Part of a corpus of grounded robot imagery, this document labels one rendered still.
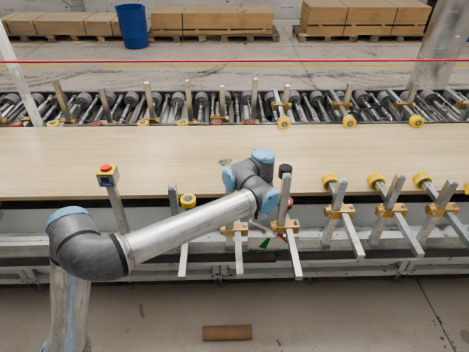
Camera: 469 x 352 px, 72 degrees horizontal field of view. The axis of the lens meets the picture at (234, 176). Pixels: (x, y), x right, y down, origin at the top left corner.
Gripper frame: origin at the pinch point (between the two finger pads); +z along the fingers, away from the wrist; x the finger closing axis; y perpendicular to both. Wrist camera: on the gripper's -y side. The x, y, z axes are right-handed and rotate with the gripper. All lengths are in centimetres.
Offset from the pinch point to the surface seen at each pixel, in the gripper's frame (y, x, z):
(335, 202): 37.5, 6.1, -3.6
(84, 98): -129, 154, 14
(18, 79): -143, 102, -24
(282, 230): 14.6, 5.2, 13.3
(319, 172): 41, 44, 9
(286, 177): 13.5, 6.5, -19.2
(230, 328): -11, -5, 90
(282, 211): 13.6, 6.0, 1.5
